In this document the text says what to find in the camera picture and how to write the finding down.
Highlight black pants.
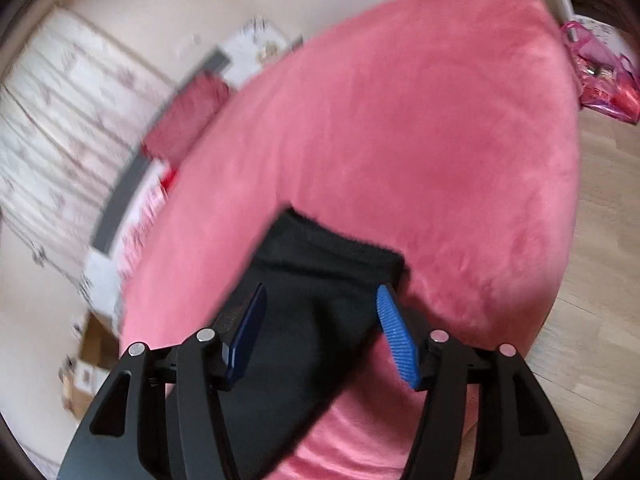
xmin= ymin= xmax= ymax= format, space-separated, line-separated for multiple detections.
xmin=220 ymin=208 xmax=405 ymax=479

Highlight brown cardboard box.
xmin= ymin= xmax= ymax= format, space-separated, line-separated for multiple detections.
xmin=58 ymin=311 xmax=119 ymax=420

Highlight grey bed headboard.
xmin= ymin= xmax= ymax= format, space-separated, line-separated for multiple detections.
xmin=91 ymin=48 xmax=232 ymax=255

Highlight pink plush blanket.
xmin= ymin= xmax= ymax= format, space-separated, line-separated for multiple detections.
xmin=122 ymin=0 xmax=579 ymax=479

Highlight dark red pillow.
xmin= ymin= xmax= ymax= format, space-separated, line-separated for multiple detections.
xmin=142 ymin=70 xmax=231 ymax=167

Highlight white patterned bed sheet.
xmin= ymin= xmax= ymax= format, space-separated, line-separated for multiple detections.
xmin=79 ymin=16 xmax=304 ymax=336

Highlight pink plastic bag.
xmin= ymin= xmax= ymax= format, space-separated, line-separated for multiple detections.
xmin=561 ymin=21 xmax=639 ymax=125

